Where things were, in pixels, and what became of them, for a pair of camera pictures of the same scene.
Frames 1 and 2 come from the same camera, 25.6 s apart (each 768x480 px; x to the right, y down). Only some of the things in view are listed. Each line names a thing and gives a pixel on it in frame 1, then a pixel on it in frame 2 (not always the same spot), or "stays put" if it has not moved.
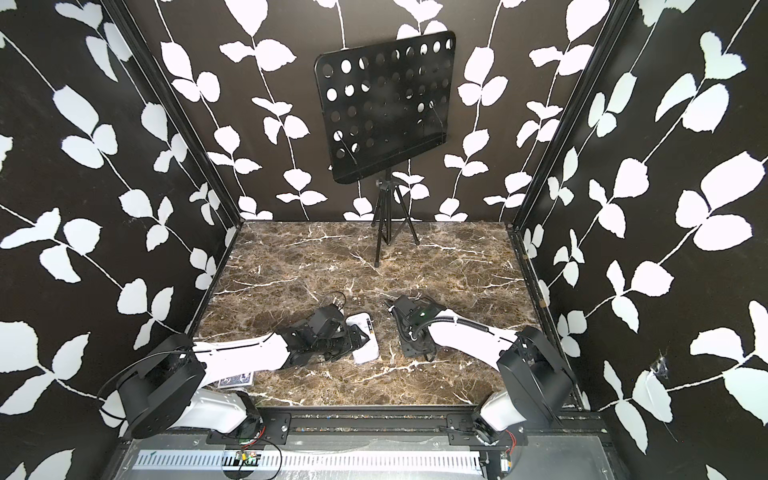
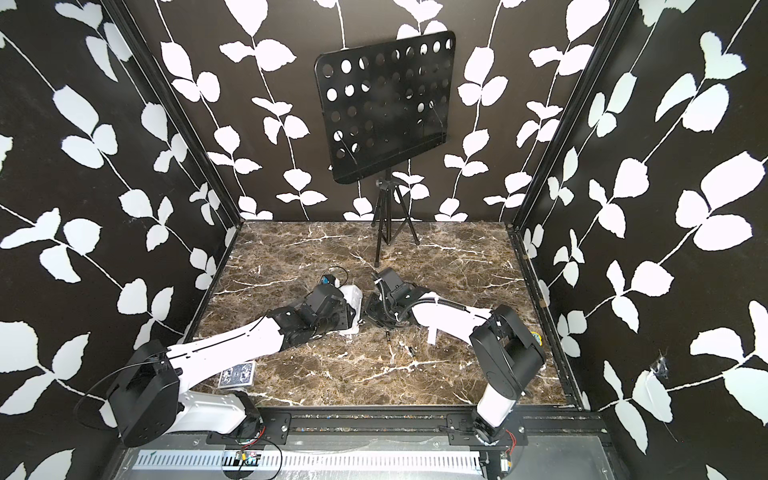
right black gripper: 406,349 → 374,299
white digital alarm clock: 369,351 → 353,295
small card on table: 244,379 stays put
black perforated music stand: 384,104 stays put
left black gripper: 351,343 → 345,311
